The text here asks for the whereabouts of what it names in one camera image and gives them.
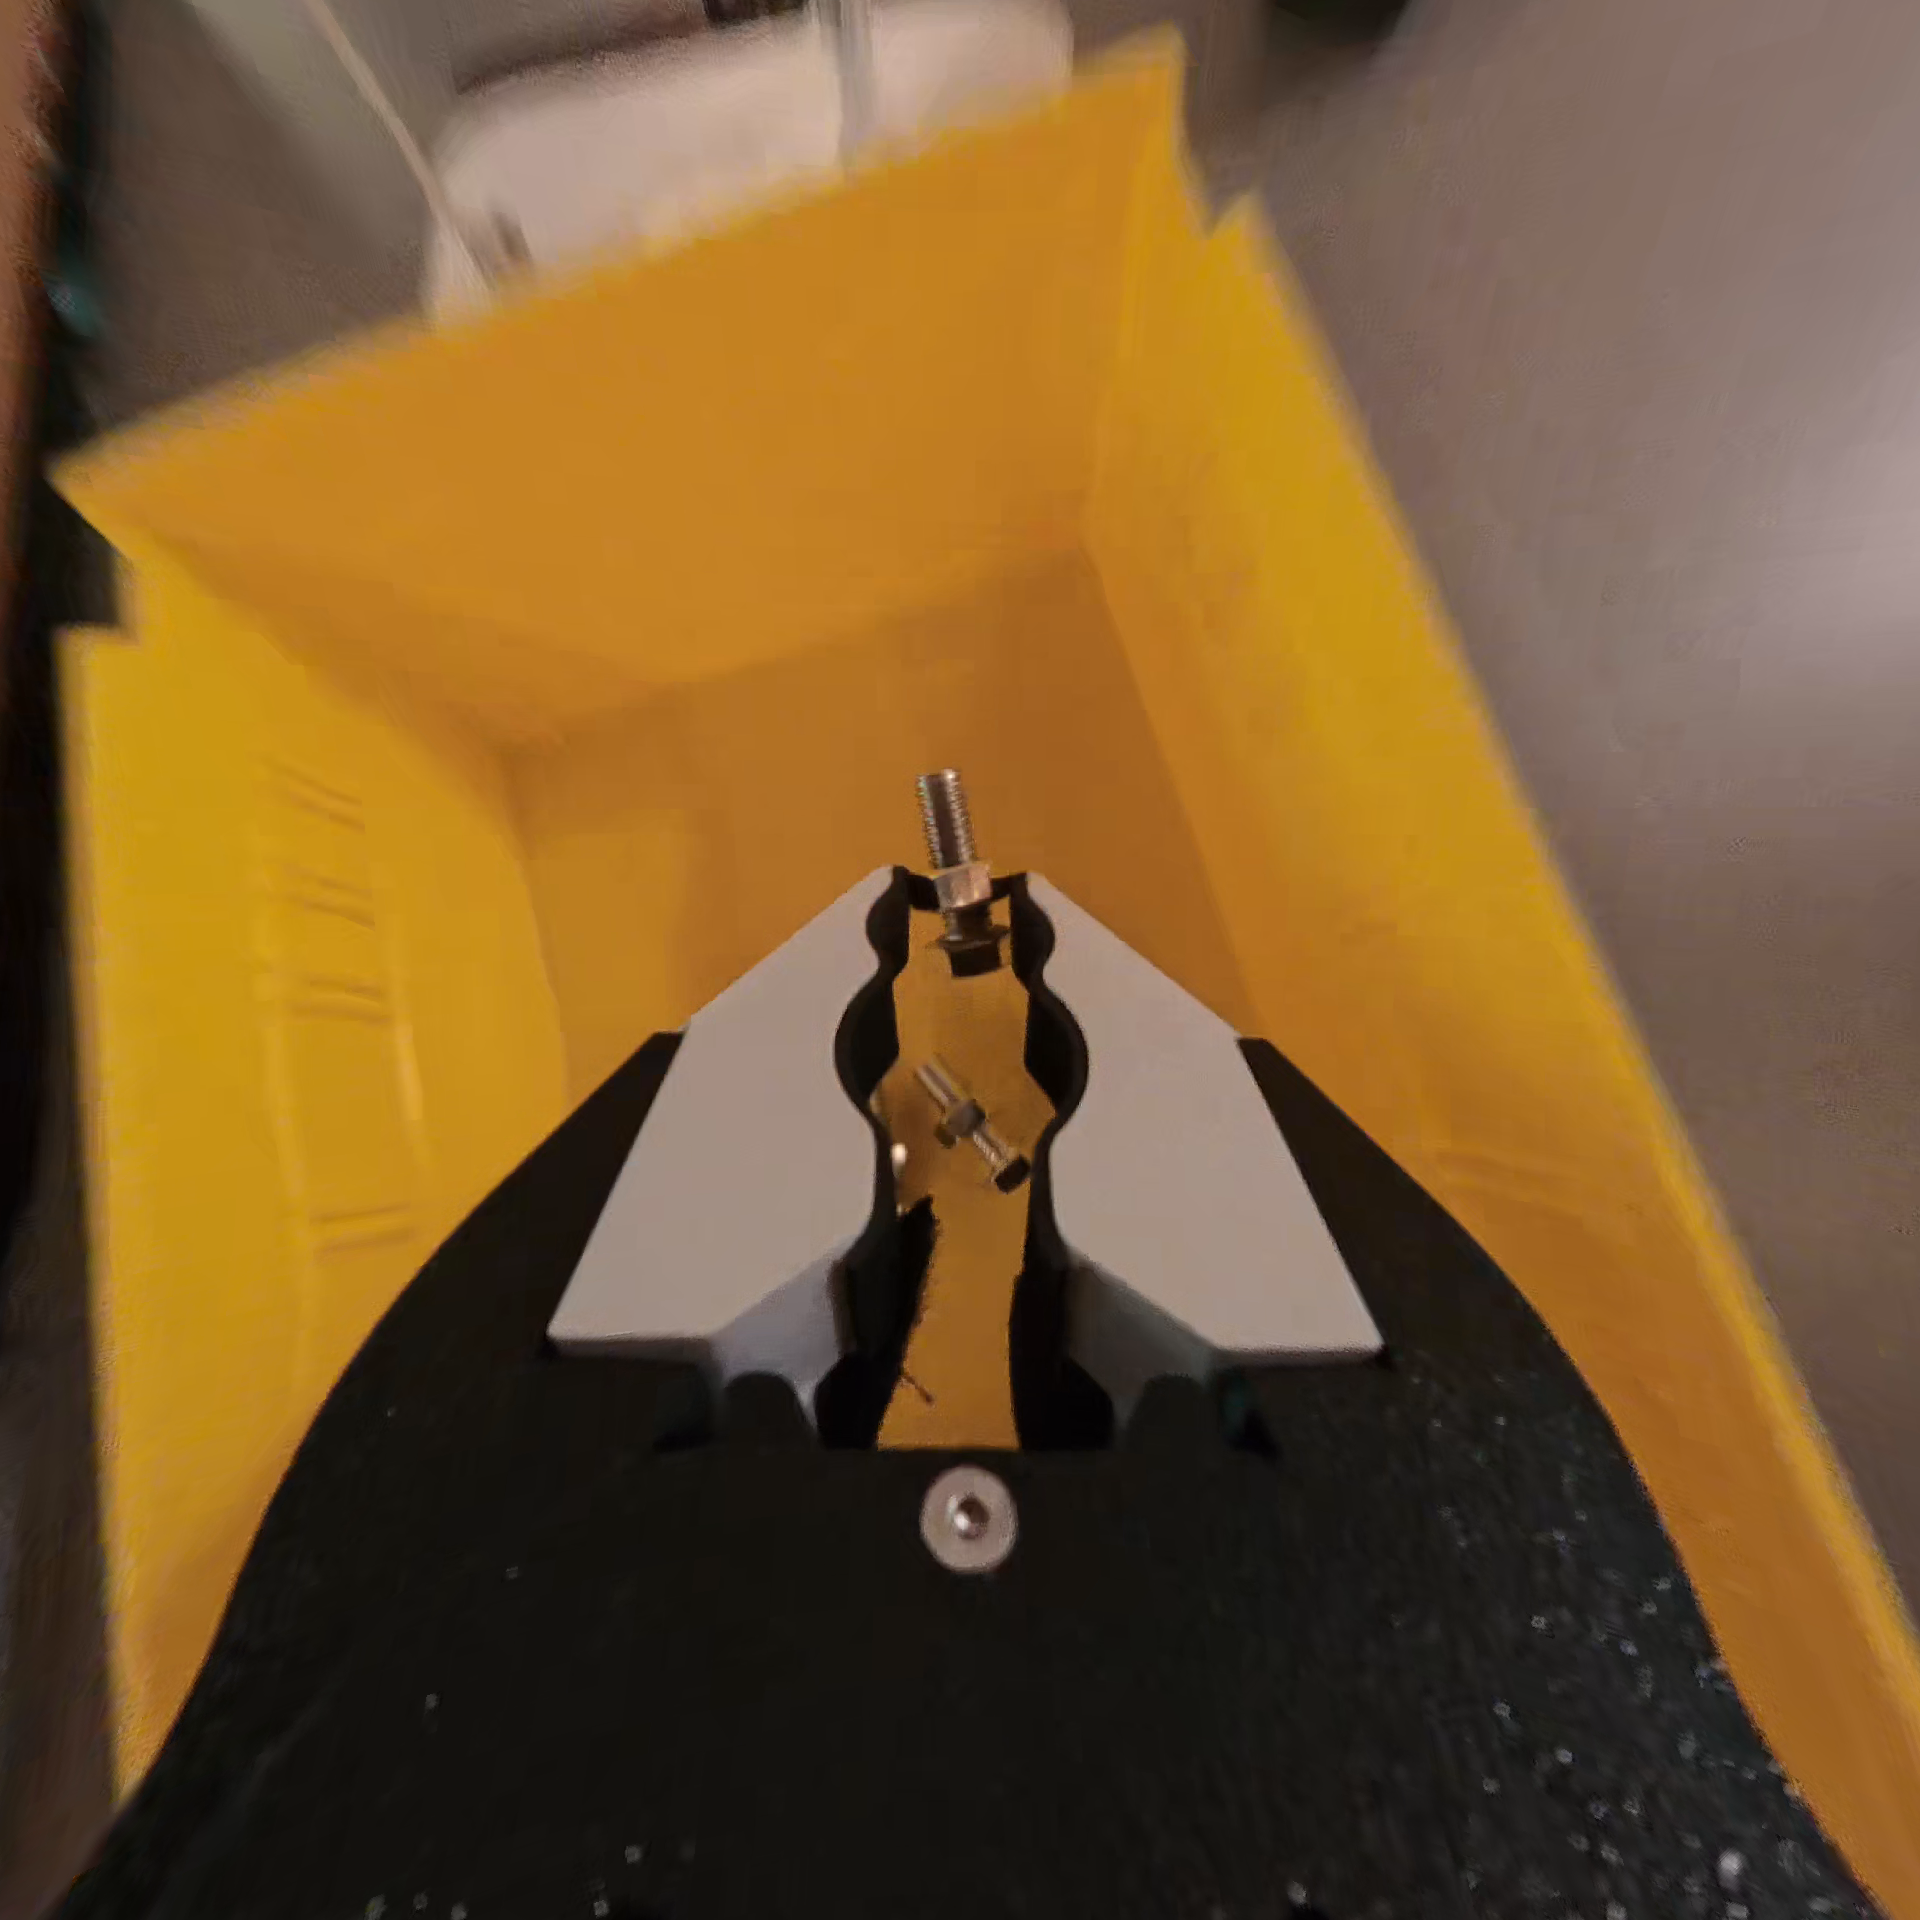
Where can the steel hex bolt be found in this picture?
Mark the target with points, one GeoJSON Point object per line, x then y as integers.
{"type": "Point", "coordinates": [944, 819]}
{"type": "Point", "coordinates": [1002, 1158]}

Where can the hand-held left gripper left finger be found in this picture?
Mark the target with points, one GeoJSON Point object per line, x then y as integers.
{"type": "Point", "coordinates": [705, 1200]}

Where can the yellow plastic bin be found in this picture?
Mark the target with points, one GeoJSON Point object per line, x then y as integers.
{"type": "Point", "coordinates": [751, 451]}

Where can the white stand with clear posts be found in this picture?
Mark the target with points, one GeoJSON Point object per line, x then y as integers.
{"type": "Point", "coordinates": [675, 135]}

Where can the steel hex nut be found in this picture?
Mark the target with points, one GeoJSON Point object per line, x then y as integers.
{"type": "Point", "coordinates": [955, 885]}
{"type": "Point", "coordinates": [961, 1120]}

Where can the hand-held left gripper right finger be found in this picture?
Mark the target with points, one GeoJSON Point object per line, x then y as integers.
{"type": "Point", "coordinates": [1201, 1200]}

